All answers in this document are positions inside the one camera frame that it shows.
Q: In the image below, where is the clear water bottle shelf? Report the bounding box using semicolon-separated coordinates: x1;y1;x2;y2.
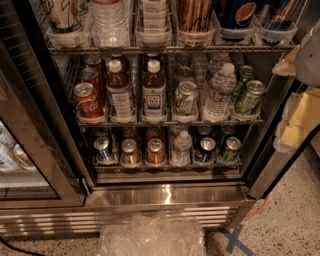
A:
92;0;129;48
204;63;237;116

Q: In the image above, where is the red coke can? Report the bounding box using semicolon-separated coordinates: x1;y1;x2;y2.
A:
80;67;105;105
85;55;106;78
73;82;103;118

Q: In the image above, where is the clear water bottle middle shelf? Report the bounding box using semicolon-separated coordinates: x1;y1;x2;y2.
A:
204;63;237;116

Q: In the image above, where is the glass fridge door left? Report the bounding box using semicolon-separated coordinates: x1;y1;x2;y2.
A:
0;42;84;210

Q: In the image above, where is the clear water bottle top shelf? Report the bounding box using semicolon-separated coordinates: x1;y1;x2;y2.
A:
92;0;129;48

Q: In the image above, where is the white carton top shelf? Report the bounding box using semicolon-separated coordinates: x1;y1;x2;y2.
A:
41;0;82;34

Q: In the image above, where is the blue silver can bottom shelf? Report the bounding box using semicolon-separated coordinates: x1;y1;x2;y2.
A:
94;137;114;161

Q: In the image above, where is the green can bottom shelf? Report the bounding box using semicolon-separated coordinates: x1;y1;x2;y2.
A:
221;137;241;163

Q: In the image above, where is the left brown tea bottle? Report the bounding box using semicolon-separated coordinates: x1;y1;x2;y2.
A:
106;60;135;118

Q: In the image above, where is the large pepsi bottle top shelf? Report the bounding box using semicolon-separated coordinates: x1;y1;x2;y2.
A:
216;0;257;42

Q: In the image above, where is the black cable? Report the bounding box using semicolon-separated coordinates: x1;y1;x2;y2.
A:
0;237;46;256

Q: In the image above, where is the rear green soda can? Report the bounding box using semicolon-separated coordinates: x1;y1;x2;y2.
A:
231;65;255;103

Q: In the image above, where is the blue pepsi can bottom shelf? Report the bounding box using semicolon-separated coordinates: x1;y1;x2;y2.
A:
194;137;216;163

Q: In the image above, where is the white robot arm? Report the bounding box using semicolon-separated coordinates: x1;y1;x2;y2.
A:
272;21;320;153

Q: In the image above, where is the small water bottle bottom shelf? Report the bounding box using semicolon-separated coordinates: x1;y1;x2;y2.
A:
171;130;192;167

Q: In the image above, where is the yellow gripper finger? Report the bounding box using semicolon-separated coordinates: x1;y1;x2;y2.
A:
272;46;300;76
273;88;320;153

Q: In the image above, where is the front white green soda can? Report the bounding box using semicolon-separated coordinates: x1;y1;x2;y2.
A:
174;81;198;116

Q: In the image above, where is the stainless steel fridge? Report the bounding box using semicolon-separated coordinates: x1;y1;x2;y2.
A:
0;0;301;239

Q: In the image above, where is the orange cable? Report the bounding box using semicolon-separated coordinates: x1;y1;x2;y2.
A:
242;194;272;222

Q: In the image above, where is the gold can bottom shelf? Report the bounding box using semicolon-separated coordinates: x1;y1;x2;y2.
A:
121;139;139;165

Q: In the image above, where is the red can bottom shelf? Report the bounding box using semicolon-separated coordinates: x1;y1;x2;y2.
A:
146;139;165;165

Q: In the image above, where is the brown tea bottle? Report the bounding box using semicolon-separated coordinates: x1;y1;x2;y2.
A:
142;60;166;117
106;60;135;118

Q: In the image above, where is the right brown tea bottle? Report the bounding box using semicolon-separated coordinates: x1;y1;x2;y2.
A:
142;60;166;117

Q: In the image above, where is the clear plastic bag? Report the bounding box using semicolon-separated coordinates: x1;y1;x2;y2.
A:
97;213;207;256

